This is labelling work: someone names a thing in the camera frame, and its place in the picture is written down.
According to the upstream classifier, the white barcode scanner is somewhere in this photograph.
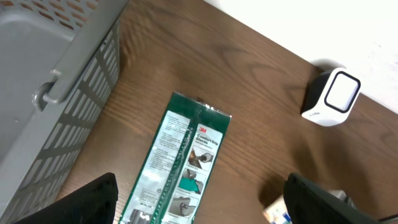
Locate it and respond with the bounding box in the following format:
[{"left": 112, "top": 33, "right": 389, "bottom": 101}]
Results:
[{"left": 301, "top": 68, "right": 361, "bottom": 127}]

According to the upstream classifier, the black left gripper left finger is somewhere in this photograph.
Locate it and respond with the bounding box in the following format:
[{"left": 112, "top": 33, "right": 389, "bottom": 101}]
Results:
[{"left": 16, "top": 172, "right": 118, "bottom": 224}]

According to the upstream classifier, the grey plastic basket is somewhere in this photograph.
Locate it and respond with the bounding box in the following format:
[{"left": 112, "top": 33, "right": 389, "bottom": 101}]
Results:
[{"left": 1, "top": 0, "right": 127, "bottom": 223}]

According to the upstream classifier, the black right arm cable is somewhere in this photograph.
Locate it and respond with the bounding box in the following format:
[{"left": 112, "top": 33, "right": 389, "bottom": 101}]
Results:
[{"left": 377, "top": 213, "right": 398, "bottom": 223}]

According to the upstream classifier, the green white package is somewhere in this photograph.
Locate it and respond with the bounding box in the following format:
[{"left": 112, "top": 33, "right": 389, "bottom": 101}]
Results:
[{"left": 119, "top": 92, "right": 231, "bottom": 223}]

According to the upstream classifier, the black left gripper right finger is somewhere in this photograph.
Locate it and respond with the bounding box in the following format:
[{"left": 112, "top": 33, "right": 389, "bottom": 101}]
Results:
[{"left": 283, "top": 173, "right": 378, "bottom": 224}]

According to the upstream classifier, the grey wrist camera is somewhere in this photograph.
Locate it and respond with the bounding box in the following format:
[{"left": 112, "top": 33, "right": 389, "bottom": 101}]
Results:
[{"left": 328, "top": 190, "right": 356, "bottom": 208}]

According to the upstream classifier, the green cap bottle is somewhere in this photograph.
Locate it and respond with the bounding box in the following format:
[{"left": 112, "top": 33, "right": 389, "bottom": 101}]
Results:
[{"left": 263, "top": 195, "right": 292, "bottom": 224}]

